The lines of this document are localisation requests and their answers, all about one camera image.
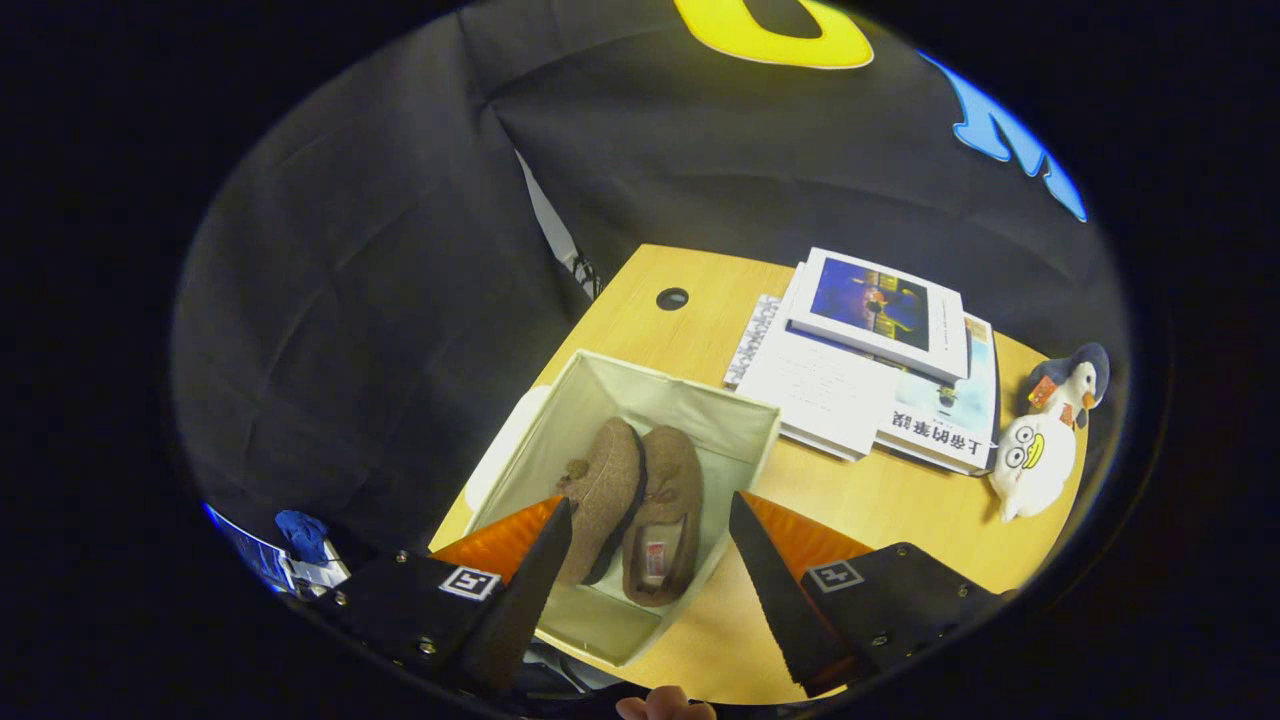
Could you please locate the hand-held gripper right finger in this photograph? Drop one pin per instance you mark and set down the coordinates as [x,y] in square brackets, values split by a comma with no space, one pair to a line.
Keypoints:
[780,610]

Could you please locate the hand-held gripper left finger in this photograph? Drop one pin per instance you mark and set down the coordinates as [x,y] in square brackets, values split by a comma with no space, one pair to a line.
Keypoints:
[525,610]

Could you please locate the brown fuzzy shoe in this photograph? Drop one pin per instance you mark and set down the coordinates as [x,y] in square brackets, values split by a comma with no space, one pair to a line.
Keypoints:
[608,480]
[675,480]

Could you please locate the green fabric storage box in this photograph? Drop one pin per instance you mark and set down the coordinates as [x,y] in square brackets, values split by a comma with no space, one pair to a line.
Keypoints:
[690,410]

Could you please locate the white text cover book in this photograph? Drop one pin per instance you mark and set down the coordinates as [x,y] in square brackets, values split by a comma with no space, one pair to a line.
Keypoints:
[810,390]

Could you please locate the blue crumpled cloth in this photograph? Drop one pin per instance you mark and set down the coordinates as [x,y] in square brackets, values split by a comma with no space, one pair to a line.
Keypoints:
[303,535]

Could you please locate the blue white printed packet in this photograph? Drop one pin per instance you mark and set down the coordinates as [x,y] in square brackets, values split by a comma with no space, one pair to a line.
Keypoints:
[255,555]

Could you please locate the white plush toy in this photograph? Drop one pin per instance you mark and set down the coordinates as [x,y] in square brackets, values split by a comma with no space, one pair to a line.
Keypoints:
[1035,470]

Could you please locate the book with blue photo cover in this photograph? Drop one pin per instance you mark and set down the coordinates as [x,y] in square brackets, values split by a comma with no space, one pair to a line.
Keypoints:
[880,305]

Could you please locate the penguin plush toy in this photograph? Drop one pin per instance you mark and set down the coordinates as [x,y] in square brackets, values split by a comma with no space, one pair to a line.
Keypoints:
[1075,385]

